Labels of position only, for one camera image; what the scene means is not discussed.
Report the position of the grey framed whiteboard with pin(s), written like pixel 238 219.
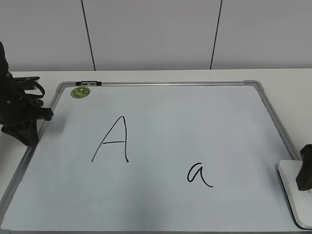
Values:
pixel 154 157

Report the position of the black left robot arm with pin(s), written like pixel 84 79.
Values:
pixel 3 58

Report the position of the green round magnet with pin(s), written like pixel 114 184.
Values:
pixel 80 92

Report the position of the black silver pen clip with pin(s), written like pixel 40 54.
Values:
pixel 88 83

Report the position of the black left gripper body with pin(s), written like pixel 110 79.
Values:
pixel 18 96

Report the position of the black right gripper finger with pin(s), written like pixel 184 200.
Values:
pixel 304 178

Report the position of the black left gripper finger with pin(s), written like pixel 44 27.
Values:
pixel 41 113
pixel 26 133

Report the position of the white whiteboard eraser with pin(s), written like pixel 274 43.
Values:
pixel 300 201

